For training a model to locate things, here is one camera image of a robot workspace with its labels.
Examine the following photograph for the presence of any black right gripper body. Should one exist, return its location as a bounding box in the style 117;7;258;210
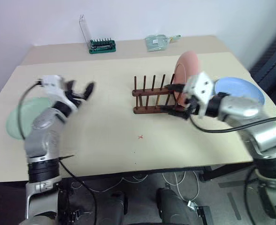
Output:
181;90;200;116

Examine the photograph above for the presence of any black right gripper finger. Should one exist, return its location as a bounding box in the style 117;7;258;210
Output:
164;83;188;93
160;105;192;120

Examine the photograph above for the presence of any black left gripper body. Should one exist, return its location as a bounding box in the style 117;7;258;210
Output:
63;81;87;105

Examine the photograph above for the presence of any pink plate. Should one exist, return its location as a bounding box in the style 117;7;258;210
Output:
172;51;201;110

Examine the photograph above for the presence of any wooden dish rack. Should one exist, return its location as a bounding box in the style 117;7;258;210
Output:
131;74;184;115

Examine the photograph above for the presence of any green screwdriver bit case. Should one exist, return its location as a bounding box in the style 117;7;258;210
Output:
78;15;117;54

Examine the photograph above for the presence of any green plate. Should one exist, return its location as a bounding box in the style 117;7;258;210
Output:
6;97;53;140

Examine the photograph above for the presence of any blue plate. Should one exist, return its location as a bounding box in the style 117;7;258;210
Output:
214;77;266;106

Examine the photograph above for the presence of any pale green packaged item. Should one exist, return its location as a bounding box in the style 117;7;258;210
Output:
145;34;182;53

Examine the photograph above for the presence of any black table leg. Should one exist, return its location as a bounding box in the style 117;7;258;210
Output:
198;162;255;181

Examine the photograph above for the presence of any black chair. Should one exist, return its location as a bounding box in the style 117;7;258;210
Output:
249;22;276;88

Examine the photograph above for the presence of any dark rounded shape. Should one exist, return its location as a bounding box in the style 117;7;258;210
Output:
104;191;128;225
156;187;190;225

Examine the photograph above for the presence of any small black box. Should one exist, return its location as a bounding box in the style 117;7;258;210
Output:
187;200;214;225

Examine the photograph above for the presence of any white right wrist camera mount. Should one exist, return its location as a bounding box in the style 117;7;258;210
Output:
182;71;216;118

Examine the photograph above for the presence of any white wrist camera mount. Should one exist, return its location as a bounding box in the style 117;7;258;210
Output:
182;71;216;118
39;75;79;112

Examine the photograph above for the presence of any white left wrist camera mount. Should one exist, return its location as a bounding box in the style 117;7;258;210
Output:
39;75;79;112

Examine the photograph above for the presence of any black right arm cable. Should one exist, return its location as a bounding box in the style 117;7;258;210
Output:
189;114;276;135

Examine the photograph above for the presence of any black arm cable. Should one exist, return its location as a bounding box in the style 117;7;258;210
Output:
189;114;276;135
17;80;44;141

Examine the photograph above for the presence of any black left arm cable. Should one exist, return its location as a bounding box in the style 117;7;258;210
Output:
17;80;44;141

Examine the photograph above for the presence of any white floor cable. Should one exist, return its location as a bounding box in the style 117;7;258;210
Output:
119;170;201;203

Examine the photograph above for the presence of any black hanging cable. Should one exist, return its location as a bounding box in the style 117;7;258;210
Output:
59;160;98;225

